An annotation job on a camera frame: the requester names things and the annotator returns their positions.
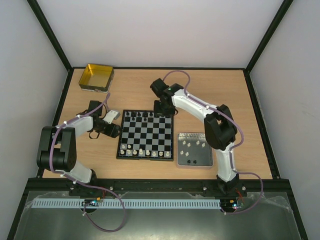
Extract black and white chessboard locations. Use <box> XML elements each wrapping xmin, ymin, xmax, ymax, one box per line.
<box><xmin>116</xmin><ymin>109</ymin><xmax>174</xmax><ymax>162</ymax></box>

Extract grey tray of chess pieces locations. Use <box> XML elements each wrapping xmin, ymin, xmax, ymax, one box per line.
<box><xmin>177</xmin><ymin>132</ymin><xmax>214</xmax><ymax>169</ymax></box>

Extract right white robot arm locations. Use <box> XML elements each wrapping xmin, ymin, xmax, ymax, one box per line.
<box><xmin>150</xmin><ymin>78</ymin><xmax>239</xmax><ymax>196</ymax></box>

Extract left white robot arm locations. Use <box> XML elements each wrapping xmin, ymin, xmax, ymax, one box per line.
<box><xmin>36</xmin><ymin>100</ymin><xmax>121</xmax><ymax>184</ymax></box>

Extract yellow square metal tin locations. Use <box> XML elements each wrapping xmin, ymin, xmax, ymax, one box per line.
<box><xmin>78</xmin><ymin>63</ymin><xmax>115</xmax><ymax>93</ymax></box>

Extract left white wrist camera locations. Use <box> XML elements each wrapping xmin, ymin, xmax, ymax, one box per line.
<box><xmin>103</xmin><ymin>110</ymin><xmax>121</xmax><ymax>124</ymax></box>

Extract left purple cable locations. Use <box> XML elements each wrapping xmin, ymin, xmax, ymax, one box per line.
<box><xmin>49</xmin><ymin>92</ymin><xmax>126</xmax><ymax>232</ymax></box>

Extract purple cable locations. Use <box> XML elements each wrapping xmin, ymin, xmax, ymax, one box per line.
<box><xmin>49</xmin><ymin>92</ymin><xmax>126</xmax><ymax>232</ymax></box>
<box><xmin>162</xmin><ymin>70</ymin><xmax>265</xmax><ymax>216</ymax></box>

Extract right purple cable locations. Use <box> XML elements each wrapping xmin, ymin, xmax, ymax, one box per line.
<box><xmin>162</xmin><ymin>70</ymin><xmax>265</xmax><ymax>216</ymax></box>

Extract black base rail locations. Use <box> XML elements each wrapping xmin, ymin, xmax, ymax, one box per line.
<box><xmin>68</xmin><ymin>177</ymin><xmax>248</xmax><ymax>197</ymax></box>

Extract light blue slotted cable duct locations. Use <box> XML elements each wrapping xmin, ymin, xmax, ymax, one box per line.
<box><xmin>31</xmin><ymin>198</ymin><xmax>221</xmax><ymax>210</ymax></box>

